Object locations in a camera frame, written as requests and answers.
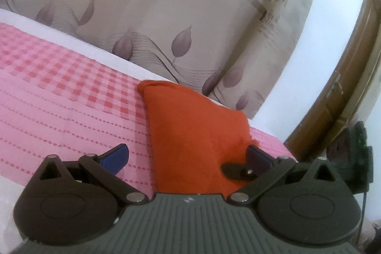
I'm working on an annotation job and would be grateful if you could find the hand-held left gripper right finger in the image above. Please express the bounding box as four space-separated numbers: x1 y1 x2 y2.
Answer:
222 145 343 207

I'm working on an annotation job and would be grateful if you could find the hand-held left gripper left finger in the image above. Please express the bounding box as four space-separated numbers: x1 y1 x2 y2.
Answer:
32 143 149 207

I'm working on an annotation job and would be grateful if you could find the orange small cloth garment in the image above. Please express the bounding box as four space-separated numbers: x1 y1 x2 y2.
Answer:
137 80 259 194

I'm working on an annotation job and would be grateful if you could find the pink checked blanket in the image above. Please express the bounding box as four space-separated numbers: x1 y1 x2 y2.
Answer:
0 22 296 193

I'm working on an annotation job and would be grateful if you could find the brown wooden door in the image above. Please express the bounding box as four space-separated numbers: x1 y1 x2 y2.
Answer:
284 0 381 162

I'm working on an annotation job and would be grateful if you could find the beige leaf print curtain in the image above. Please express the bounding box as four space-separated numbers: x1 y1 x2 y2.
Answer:
0 0 337 120

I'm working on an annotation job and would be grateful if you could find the dark cable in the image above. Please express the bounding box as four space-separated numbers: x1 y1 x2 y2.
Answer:
357 190 368 245

